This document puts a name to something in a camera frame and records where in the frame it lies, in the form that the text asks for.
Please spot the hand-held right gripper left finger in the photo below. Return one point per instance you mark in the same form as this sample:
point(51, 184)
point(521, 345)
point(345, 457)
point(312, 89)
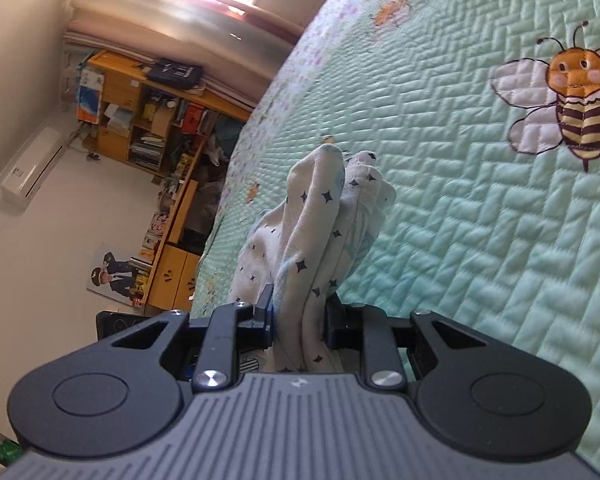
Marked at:
point(265, 320)

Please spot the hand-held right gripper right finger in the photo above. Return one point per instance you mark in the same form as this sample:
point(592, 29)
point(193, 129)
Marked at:
point(337, 327)

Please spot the white star-print garment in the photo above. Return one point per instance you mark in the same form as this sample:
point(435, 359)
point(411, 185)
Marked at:
point(305, 240)

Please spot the wooden desk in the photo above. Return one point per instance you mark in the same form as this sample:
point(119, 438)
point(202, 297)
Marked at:
point(172, 270)

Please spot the dark furniture piece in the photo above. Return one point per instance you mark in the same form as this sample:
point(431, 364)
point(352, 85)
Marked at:
point(115, 322)

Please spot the green quilted bee bedspread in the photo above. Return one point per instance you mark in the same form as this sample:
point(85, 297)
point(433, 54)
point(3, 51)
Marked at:
point(455, 210)

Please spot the dark blue bag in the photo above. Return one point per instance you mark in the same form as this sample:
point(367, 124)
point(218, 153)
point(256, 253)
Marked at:
point(227, 135)

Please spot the black bag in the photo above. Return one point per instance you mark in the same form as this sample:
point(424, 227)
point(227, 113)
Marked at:
point(175, 72)

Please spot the wooden bookshelf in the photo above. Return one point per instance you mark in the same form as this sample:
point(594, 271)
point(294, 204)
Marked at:
point(120, 90)

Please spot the white air conditioner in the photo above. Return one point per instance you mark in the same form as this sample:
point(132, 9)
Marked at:
point(30, 170)

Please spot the blue and white box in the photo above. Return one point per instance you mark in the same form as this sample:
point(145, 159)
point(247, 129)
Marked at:
point(89, 102)

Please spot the green object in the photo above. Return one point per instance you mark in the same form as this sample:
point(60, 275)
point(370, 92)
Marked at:
point(10, 452)

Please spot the pink curtain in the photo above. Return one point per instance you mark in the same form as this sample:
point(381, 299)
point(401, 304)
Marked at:
point(180, 15)

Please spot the wall poster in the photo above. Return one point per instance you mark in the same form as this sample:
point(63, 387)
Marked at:
point(117, 277)

